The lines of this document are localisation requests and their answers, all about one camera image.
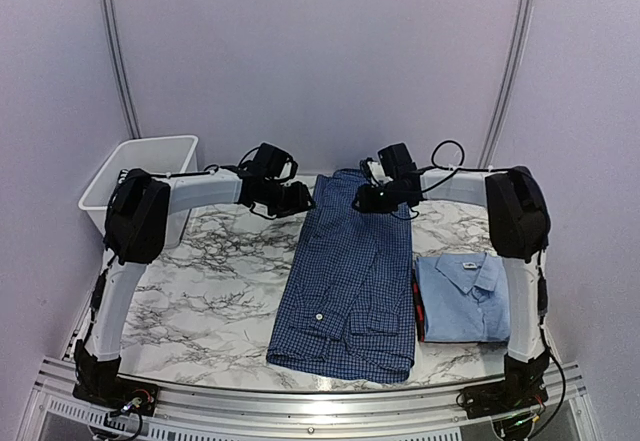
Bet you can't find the dark blue checked shirt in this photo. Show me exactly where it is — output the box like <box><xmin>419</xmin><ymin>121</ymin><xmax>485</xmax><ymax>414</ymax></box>
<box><xmin>266</xmin><ymin>169</ymin><xmax>416</xmax><ymax>384</ymax></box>

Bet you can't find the black white checked shirt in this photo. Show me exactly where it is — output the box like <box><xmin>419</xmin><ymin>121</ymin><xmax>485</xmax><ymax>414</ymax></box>
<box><xmin>117</xmin><ymin>170</ymin><xmax>128</xmax><ymax>184</ymax></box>

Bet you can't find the aluminium front frame rail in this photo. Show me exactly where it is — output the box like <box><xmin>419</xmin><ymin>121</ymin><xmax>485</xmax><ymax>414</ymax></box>
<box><xmin>22</xmin><ymin>355</ymin><xmax>601</xmax><ymax>441</ymax></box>

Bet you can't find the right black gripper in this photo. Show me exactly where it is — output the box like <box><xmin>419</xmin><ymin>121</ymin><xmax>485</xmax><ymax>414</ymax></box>
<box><xmin>354</xmin><ymin>181</ymin><xmax>409</xmax><ymax>214</ymax></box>

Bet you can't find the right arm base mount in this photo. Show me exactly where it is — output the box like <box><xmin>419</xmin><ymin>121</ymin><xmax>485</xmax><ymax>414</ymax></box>
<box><xmin>456</xmin><ymin>350</ymin><xmax>550</xmax><ymax>419</ymax></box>

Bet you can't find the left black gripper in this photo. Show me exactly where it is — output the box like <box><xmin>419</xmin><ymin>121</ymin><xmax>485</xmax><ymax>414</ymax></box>
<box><xmin>262</xmin><ymin>180</ymin><xmax>311</xmax><ymax>219</ymax></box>

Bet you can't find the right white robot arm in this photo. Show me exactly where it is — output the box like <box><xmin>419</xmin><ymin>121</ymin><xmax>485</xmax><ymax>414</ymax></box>
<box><xmin>352</xmin><ymin>143</ymin><xmax>555</xmax><ymax>417</ymax></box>

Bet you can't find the light blue folded shirt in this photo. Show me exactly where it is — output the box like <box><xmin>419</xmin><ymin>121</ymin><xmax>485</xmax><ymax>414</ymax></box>
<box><xmin>415</xmin><ymin>253</ymin><xmax>510</xmax><ymax>343</ymax></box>

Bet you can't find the red black plaid folded shirt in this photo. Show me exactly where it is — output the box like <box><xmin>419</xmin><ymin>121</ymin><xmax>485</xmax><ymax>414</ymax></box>
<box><xmin>411</xmin><ymin>270</ymin><xmax>427</xmax><ymax>342</ymax></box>

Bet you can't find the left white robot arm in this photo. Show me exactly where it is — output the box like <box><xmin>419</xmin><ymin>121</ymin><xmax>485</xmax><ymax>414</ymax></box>
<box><xmin>74</xmin><ymin>143</ymin><xmax>315</xmax><ymax>406</ymax></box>

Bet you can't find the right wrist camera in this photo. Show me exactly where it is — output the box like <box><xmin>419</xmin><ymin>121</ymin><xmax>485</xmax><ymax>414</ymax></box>
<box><xmin>359</xmin><ymin>157</ymin><xmax>390</xmax><ymax>186</ymax></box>

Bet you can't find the white plastic bin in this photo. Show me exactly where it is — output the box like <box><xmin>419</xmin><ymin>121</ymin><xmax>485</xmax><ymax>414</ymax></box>
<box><xmin>78</xmin><ymin>134</ymin><xmax>201</xmax><ymax>250</ymax></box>

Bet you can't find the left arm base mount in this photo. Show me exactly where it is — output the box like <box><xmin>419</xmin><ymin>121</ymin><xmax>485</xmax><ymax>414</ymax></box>
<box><xmin>72</xmin><ymin>340</ymin><xmax>159</xmax><ymax>416</ymax></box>

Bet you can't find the right corner wall post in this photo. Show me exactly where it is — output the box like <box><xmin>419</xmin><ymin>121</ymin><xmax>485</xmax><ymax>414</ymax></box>
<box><xmin>477</xmin><ymin>0</ymin><xmax>534</xmax><ymax>168</ymax></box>

